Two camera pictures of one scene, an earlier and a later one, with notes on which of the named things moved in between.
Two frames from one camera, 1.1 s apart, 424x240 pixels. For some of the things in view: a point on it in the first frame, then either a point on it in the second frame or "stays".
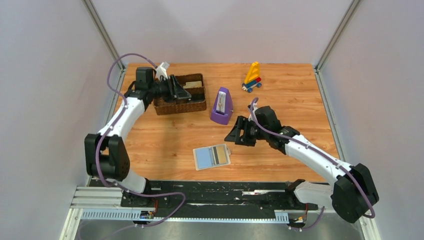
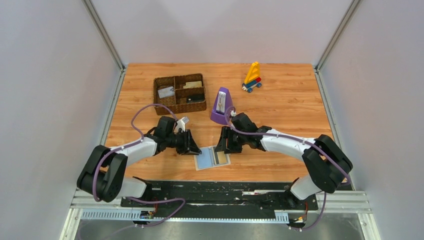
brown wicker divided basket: x=197 y=102 stays
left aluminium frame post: x=116 y=53 stays
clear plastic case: x=206 y=157 stays
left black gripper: x=171 y=88 → x=185 y=143
